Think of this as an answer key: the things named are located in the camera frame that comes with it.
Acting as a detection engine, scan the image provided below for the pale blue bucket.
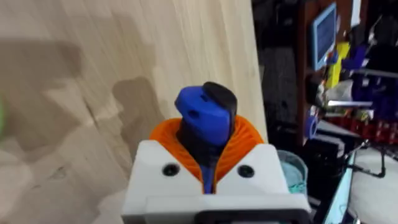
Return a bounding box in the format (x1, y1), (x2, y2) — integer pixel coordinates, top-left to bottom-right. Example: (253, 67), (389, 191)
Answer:
(276, 149), (309, 197)

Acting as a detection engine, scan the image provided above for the blue electric screwdriver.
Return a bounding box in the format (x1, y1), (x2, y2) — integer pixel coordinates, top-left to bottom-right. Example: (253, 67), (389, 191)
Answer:
(174, 81), (238, 194)

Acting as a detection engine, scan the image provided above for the right gripper white and orange right finger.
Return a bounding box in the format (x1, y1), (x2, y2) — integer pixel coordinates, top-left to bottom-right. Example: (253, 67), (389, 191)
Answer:
(214, 114), (290, 196)

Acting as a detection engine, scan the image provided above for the blue framed screen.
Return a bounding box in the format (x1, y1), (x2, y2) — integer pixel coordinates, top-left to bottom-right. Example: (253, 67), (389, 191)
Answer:
(310, 2), (338, 72)

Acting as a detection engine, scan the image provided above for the green disc with holes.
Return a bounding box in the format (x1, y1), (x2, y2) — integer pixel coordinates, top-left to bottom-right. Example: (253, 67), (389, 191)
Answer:
(0, 99), (5, 141)

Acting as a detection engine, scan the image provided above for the right gripper white and orange left finger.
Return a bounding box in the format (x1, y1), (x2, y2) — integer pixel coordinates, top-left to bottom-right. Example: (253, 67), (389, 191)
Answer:
(127, 117), (206, 197)

